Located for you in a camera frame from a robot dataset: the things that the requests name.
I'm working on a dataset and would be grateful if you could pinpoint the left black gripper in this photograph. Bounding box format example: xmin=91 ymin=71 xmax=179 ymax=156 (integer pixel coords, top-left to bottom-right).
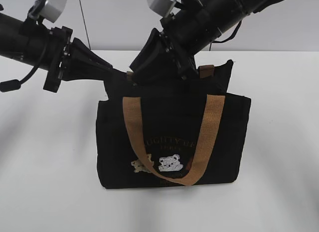
xmin=43 ymin=26 xmax=125 ymax=92

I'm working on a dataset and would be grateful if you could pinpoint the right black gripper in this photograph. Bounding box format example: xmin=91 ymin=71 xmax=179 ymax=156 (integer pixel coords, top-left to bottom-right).
xmin=130 ymin=28 xmax=197 ymax=83

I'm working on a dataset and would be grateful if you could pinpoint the black canvas tote bag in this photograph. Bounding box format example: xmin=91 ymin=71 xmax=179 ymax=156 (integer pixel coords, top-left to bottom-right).
xmin=96 ymin=60 xmax=251 ymax=189

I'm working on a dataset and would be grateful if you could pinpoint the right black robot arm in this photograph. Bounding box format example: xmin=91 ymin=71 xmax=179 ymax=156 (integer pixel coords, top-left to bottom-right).
xmin=130 ymin=0 xmax=284 ymax=85

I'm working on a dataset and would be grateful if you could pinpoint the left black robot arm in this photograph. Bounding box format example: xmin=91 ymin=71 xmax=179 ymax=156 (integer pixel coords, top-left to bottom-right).
xmin=0 ymin=13 xmax=126 ymax=93

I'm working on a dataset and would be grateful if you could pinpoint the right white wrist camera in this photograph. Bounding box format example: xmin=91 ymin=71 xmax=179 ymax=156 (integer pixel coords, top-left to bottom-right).
xmin=147 ymin=0 xmax=177 ymax=17

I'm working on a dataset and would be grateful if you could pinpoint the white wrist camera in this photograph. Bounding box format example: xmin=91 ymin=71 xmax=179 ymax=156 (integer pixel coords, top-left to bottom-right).
xmin=27 ymin=0 xmax=67 ymax=23
xmin=147 ymin=0 xmax=177 ymax=17

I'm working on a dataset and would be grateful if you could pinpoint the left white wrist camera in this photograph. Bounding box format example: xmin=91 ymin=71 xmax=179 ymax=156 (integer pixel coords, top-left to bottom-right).
xmin=27 ymin=0 xmax=67 ymax=23

